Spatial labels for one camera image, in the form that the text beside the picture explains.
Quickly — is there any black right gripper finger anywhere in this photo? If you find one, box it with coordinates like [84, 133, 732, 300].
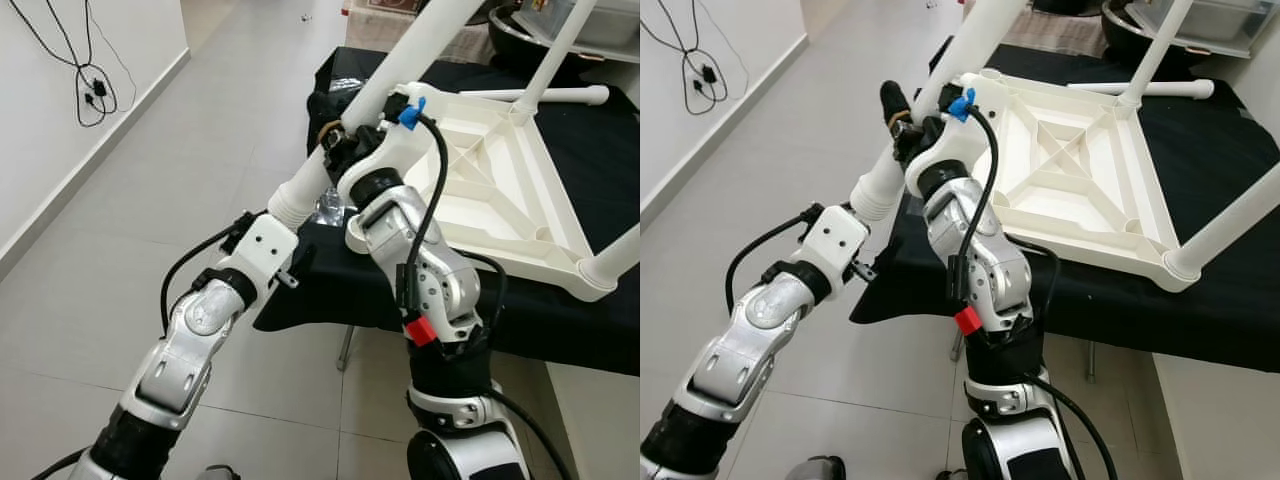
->
[314, 95, 346, 151]
[880, 80, 913, 139]

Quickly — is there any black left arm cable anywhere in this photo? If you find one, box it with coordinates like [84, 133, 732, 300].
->
[160, 225, 241, 336]
[725, 212, 811, 316]

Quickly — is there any black wok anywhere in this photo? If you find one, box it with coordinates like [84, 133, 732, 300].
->
[488, 5, 561, 61]
[1100, 0, 1166, 66]

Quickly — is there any white plastic table top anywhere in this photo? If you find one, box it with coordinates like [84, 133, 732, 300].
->
[345, 82, 616, 303]
[955, 70, 1201, 293]

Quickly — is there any clear plastic storage box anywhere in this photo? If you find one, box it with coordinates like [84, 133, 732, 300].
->
[1125, 0, 1280, 56]
[515, 0, 641, 51]

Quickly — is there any beige cloth covered bench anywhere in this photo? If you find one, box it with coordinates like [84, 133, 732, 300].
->
[345, 0, 501, 61]
[965, 0, 1106, 56]

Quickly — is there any black tablecloth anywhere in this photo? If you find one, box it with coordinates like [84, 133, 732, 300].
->
[850, 38, 1280, 373]
[252, 45, 641, 376]

